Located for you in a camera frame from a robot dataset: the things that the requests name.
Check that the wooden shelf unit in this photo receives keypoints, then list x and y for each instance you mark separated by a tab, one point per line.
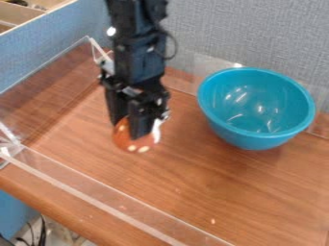
19	12

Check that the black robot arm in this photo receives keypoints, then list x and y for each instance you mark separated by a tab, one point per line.
135	18

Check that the blue plastic bowl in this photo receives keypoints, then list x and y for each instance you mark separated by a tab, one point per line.
256	107

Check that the clear acrylic left barrier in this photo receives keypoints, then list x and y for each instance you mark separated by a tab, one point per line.
35	103

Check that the clear acrylic front barrier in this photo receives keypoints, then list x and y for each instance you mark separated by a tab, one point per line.
134	212

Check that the clear acrylic back barrier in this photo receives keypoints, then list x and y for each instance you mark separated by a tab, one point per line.
188	73

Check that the red white-stemmed toy mushroom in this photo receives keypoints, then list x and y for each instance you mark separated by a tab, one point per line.
139	145

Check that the clear acrylic barrier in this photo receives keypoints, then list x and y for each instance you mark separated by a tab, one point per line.
134	212
35	103
188	73

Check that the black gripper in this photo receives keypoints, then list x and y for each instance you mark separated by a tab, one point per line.
134	83

